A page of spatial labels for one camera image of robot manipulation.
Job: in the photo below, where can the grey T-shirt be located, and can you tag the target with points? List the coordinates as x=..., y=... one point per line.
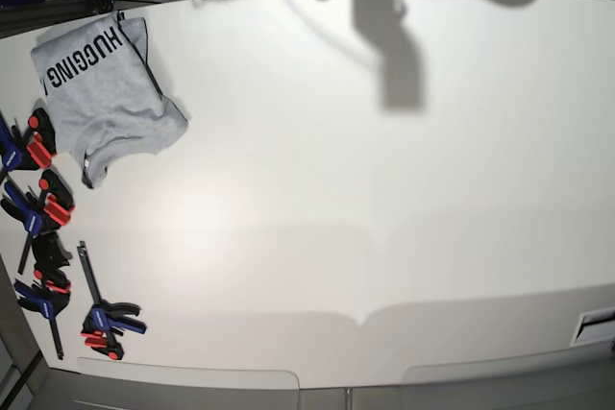
x=102, y=97

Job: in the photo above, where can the blue red bar clamp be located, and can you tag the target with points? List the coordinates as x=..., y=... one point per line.
x=105, y=321
x=49, y=294
x=30, y=150
x=47, y=212

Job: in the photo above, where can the white label plate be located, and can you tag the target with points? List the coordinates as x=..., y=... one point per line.
x=594, y=327

